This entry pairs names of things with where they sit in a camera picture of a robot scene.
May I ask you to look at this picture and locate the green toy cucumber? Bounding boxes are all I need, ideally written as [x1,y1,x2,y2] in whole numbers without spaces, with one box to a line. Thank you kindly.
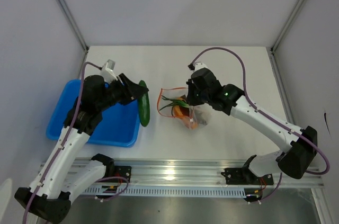
[138,92,150,127]

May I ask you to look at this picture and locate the clear zip bag orange zipper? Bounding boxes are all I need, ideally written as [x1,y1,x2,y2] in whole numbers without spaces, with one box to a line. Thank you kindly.
[157,87,211,130]

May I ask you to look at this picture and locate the aluminium mounting rail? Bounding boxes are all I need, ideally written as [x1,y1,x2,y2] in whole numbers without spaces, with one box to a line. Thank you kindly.
[35,159,325,188]

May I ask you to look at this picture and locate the green toy scallion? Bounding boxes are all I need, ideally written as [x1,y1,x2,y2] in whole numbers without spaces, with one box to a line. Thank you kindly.
[160,95,189,110]

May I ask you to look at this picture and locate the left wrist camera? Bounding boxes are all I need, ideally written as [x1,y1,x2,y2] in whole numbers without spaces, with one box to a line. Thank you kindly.
[100,59,117,84]

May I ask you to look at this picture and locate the white slotted cable duct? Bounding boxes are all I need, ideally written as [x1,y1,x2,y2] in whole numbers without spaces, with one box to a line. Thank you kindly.
[82,185,246,199]

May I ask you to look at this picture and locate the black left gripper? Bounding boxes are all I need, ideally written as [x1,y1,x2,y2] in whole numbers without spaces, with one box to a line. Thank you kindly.
[96,73,148,111]

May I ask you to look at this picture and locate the grey toy fish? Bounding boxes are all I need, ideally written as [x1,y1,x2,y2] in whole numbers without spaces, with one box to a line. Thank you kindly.
[195,110,211,126]

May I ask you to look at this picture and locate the blue plastic bin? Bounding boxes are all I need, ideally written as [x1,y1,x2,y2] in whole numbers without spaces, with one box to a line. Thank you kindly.
[46,79,140,147]

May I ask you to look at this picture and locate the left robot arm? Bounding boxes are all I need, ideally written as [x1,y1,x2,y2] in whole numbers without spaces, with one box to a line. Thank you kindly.
[14,74,149,223]

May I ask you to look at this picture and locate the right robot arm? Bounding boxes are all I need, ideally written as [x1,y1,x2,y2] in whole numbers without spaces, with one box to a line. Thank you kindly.
[186,63,317,184]

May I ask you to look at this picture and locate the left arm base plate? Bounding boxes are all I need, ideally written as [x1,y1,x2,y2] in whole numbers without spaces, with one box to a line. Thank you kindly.
[113,165,132,183]

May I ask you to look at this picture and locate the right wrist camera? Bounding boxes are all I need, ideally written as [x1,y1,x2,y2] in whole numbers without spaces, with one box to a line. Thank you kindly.
[188,62,208,71]

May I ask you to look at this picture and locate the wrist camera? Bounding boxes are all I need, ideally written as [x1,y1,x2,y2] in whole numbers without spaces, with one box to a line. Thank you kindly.
[100,59,117,84]
[188,62,208,71]

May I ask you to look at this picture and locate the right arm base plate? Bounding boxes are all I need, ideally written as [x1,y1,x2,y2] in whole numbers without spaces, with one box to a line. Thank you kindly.
[221,167,274,185]

